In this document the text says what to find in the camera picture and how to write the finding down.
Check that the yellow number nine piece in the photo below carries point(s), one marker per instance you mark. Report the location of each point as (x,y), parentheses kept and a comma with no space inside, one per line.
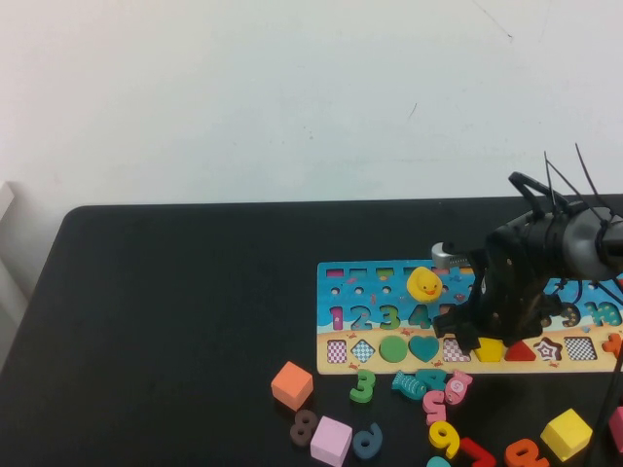
(452,443)

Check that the teal striped fish piece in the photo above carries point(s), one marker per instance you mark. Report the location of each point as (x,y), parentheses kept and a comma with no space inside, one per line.
(410,385)

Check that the blue wooden number puzzle board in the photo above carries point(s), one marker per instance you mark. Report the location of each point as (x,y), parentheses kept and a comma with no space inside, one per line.
(370,301)

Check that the black zip tie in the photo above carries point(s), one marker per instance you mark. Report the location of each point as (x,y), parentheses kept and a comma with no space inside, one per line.
(586,175)
(550,180)

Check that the red number seven piece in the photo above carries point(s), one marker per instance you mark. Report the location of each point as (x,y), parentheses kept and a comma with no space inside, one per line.
(471,446)

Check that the teal number four piece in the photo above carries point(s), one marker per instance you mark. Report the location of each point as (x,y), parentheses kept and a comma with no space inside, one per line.
(435,378)

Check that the orange number eight piece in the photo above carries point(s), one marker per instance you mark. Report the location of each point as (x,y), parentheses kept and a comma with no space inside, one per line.
(528,455)

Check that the pink number five piece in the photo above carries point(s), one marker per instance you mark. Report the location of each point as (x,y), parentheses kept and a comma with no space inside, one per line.
(432,401)

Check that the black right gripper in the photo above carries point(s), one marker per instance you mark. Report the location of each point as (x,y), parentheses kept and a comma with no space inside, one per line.
(516,282)

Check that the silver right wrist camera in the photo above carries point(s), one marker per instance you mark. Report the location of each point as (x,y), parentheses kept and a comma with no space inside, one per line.
(440,253)

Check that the green number three piece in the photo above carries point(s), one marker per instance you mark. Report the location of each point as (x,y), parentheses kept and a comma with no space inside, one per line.
(370,391)

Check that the magenta wooden block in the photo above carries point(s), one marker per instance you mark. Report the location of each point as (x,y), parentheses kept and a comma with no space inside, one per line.
(617,429)

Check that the teal heart puzzle piece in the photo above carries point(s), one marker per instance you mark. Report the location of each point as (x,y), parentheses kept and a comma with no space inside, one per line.
(423,348)

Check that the brown number eight piece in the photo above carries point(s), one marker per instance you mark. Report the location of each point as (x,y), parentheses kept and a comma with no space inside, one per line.
(304,427)

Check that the orange wooden cube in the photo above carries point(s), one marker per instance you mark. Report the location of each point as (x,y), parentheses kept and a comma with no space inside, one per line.
(291,384)

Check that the yellow pentagon puzzle piece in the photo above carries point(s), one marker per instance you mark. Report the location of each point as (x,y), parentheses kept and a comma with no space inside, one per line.
(490,351)

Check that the orange plus puzzle piece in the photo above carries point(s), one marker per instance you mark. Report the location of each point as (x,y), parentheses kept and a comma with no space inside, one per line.
(614,343)

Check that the pink fish piece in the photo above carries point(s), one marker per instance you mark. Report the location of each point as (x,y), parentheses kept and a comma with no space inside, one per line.
(457,386)

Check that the lilac wooden cube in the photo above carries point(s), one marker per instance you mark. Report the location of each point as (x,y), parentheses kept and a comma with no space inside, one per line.
(331,438)

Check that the blue number six piece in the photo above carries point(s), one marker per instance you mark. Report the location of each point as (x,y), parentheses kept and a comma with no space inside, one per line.
(375,450)

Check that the teal rounded wooden piece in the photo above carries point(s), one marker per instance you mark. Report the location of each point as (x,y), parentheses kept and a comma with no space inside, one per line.
(438,462)

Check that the yellow wooden cube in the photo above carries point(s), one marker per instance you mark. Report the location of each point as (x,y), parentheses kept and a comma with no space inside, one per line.
(565,433)

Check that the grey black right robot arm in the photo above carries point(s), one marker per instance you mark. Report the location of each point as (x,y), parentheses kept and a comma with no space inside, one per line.
(584,248)

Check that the red triangle puzzle piece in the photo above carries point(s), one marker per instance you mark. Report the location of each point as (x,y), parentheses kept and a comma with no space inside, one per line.
(522,353)

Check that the green circle puzzle piece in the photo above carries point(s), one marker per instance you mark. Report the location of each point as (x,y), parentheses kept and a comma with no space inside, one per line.
(393,349)

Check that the yellow rubber duck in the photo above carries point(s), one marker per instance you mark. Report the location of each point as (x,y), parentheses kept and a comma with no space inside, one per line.
(422,284)

